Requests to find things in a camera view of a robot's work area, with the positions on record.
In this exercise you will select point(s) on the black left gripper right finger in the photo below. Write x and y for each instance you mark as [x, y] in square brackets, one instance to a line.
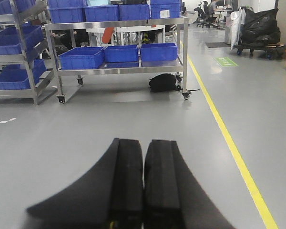
[173, 198]

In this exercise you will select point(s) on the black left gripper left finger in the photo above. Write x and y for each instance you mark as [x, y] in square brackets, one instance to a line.
[108, 196]

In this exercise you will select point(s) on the blue bin cart lower middle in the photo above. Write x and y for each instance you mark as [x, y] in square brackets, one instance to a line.
[123, 53]

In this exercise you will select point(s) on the blue bin cart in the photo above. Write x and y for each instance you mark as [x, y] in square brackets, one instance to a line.
[82, 58]
[123, 53]
[158, 52]

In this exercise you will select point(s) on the blue bin cart lower left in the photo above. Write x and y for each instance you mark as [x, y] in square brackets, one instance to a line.
[82, 58]

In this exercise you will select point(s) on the blue bin cart lower right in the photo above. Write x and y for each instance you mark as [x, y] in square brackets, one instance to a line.
[158, 52]

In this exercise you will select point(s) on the black backpack on floor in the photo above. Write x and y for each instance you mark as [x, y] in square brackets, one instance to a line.
[164, 83]

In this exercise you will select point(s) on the stainless steel wheeled cart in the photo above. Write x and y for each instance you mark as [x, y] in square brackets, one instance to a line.
[179, 66]

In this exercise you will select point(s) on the left steel flow rack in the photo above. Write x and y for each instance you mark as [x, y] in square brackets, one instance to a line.
[23, 74]

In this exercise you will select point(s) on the black office chair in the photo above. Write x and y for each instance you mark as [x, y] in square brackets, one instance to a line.
[204, 17]

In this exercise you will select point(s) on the black garbage bags pile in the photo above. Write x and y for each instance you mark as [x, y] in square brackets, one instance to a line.
[260, 28]

